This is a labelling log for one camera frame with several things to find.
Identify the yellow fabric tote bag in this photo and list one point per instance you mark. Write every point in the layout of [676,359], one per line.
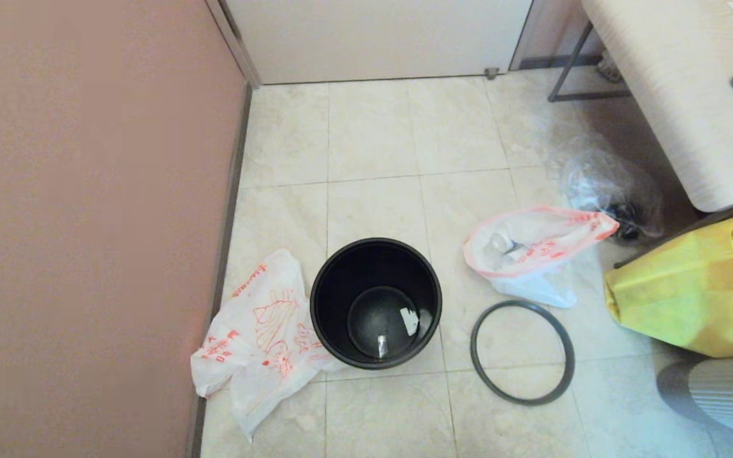
[672,299]

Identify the clear crumpled plastic bag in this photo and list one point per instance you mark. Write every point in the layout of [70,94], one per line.
[595,178]

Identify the white red-printed plastic bag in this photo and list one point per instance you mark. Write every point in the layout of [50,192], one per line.
[258,318]

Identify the beige table with metal legs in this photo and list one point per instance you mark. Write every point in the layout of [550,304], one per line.
[678,95]

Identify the small metal door stopper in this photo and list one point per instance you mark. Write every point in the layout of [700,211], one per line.
[492,73]

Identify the small white grey object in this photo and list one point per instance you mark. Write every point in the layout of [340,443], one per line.
[609,67]

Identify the pink fabric partition panel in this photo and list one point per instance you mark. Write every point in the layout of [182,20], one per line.
[86,191]

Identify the black trash bin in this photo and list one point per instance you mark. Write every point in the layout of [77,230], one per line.
[341,280]

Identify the red-printed trash bag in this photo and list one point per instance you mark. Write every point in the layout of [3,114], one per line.
[532,254]

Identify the white door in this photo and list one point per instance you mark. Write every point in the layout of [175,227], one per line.
[373,38]

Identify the clear plastic bottle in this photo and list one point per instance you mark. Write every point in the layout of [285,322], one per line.
[503,245]

